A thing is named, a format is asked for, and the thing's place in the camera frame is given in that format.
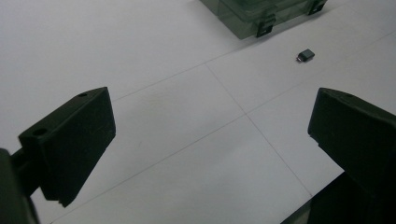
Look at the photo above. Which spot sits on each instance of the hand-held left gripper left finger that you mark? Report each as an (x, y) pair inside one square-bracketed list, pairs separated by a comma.
[(71, 146)]

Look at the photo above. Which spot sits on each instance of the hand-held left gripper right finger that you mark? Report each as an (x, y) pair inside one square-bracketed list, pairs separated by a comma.
[(358, 140)]

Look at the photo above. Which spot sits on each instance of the small grey adapter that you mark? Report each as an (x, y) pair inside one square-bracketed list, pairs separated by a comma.
[(306, 55)]

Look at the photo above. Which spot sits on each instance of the grey transparent compartment box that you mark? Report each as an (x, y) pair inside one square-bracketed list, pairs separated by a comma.
[(249, 15)]

